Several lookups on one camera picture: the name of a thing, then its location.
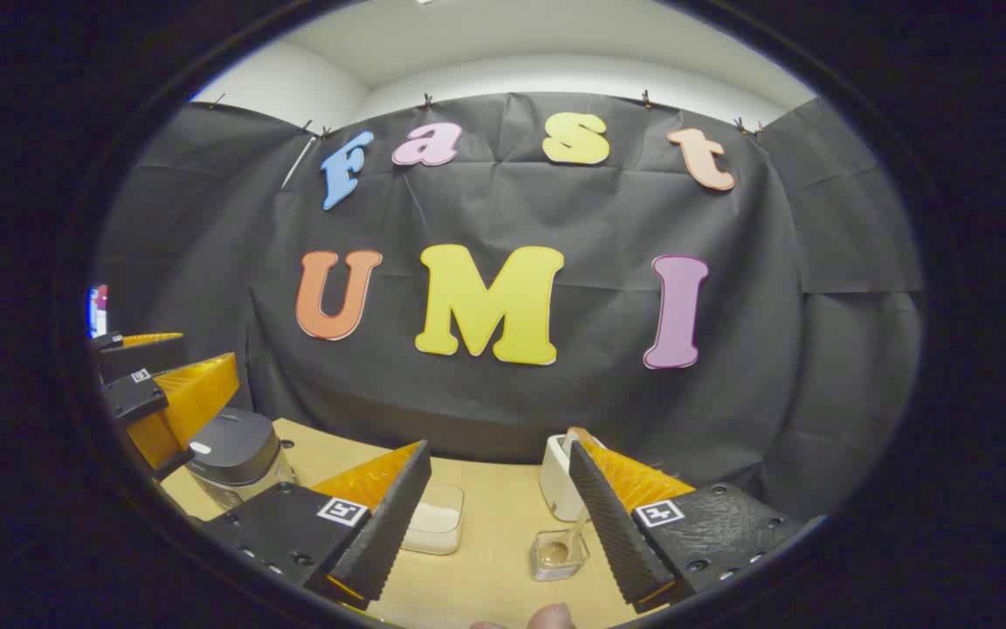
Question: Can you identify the white toaster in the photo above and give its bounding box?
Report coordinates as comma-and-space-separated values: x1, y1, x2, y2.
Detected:
540, 432, 593, 523

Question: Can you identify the dark grey rice cooker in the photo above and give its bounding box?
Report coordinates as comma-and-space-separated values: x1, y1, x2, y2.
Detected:
184, 407, 296, 512

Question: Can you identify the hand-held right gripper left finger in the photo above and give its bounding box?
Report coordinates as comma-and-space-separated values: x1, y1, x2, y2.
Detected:
202, 439, 432, 611

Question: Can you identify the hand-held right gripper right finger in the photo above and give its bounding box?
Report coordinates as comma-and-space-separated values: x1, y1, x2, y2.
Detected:
568, 428, 805, 612

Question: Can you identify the clear box of white rice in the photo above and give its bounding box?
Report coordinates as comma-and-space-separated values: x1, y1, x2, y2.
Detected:
400, 482, 466, 556

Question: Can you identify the black backdrop cloth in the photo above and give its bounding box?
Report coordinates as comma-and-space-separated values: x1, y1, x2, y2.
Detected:
93, 92, 925, 525

